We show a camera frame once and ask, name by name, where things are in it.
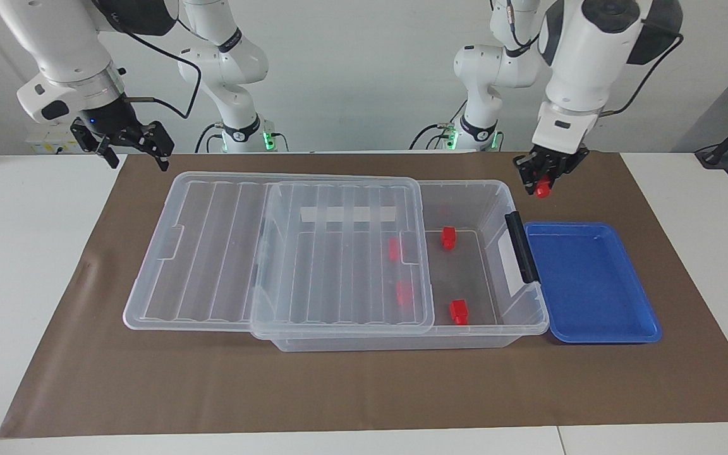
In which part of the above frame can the black base cable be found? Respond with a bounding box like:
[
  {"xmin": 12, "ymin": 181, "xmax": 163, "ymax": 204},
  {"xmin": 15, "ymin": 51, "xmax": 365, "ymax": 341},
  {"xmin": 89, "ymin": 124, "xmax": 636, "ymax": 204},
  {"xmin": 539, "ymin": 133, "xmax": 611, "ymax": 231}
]
[
  {"xmin": 409, "ymin": 101, "xmax": 466, "ymax": 151},
  {"xmin": 195, "ymin": 122, "xmax": 226, "ymax": 154}
]

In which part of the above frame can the brown paper table mat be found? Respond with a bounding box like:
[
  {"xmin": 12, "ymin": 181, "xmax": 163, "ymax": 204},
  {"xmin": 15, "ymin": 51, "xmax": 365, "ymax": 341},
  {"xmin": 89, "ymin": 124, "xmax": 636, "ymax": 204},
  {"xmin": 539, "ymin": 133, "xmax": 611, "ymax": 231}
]
[{"xmin": 0, "ymin": 152, "xmax": 728, "ymax": 439}]

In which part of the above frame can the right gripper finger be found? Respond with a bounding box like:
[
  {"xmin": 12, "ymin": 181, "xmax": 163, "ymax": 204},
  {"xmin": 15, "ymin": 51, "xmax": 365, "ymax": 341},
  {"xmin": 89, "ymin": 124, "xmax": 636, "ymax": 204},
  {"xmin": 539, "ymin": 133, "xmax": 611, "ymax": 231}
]
[
  {"xmin": 71, "ymin": 120, "xmax": 119, "ymax": 169},
  {"xmin": 121, "ymin": 121, "xmax": 175, "ymax": 171}
]

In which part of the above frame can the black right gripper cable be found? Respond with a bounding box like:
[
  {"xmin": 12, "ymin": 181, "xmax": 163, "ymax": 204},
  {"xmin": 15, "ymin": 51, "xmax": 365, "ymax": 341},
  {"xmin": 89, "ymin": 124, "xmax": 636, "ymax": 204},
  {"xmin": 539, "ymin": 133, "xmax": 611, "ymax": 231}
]
[{"xmin": 95, "ymin": 13, "xmax": 203, "ymax": 121}]

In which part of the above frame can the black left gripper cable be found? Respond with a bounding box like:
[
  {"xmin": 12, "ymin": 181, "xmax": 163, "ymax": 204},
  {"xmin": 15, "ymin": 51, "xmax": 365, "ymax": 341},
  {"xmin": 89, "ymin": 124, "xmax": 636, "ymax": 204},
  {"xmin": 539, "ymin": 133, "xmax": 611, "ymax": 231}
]
[{"xmin": 598, "ymin": 16, "xmax": 685, "ymax": 118}]

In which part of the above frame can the blue plastic tray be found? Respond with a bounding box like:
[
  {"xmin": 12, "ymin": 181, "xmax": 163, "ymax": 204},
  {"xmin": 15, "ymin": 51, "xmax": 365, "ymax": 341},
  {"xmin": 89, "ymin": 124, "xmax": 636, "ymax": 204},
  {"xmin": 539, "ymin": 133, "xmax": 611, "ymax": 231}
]
[{"xmin": 524, "ymin": 221, "xmax": 663, "ymax": 344}]

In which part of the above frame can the white power strip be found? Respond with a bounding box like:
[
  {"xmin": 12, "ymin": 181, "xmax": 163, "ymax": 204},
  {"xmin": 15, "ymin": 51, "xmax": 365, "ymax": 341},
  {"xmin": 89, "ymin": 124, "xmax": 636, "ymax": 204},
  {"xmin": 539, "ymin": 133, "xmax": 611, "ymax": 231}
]
[{"xmin": 26, "ymin": 131, "xmax": 83, "ymax": 155}]

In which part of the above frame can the clear ribbed plastic lid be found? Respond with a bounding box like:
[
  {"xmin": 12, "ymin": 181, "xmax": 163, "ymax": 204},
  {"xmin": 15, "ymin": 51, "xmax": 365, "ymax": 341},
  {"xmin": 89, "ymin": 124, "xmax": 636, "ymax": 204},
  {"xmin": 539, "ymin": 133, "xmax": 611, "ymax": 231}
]
[{"xmin": 123, "ymin": 172, "xmax": 435, "ymax": 337}]

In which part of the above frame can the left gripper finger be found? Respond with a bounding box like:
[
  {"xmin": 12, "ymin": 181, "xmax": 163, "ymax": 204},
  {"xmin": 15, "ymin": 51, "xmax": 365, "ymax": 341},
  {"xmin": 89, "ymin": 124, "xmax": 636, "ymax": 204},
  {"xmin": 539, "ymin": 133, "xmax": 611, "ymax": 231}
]
[
  {"xmin": 514, "ymin": 155, "xmax": 545, "ymax": 194},
  {"xmin": 550, "ymin": 158, "xmax": 583, "ymax": 191}
]

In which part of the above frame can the white box end label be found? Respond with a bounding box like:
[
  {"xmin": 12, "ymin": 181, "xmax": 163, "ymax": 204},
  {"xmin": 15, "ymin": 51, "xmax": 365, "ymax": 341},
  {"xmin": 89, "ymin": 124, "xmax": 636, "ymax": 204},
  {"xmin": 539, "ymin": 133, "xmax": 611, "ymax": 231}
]
[{"xmin": 497, "ymin": 235, "xmax": 525, "ymax": 294}]

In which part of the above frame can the black box latch handle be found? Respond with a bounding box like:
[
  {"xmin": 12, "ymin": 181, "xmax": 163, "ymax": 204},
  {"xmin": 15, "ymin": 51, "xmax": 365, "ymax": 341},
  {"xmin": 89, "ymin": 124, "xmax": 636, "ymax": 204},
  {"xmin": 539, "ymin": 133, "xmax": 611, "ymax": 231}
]
[{"xmin": 505, "ymin": 212, "xmax": 540, "ymax": 284}]

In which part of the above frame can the clear plastic storage box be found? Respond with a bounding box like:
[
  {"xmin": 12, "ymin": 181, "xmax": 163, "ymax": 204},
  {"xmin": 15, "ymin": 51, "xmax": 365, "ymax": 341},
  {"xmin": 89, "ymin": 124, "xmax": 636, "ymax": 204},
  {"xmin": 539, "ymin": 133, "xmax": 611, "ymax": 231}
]
[{"xmin": 253, "ymin": 179, "xmax": 550, "ymax": 352}]

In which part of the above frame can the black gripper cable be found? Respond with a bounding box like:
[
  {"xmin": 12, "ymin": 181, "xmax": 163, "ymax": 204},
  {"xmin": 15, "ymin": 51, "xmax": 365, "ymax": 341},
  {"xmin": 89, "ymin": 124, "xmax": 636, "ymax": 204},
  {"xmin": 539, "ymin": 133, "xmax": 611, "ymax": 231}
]
[
  {"xmin": 598, "ymin": 16, "xmax": 685, "ymax": 118},
  {"xmin": 95, "ymin": 13, "xmax": 203, "ymax": 121}
]

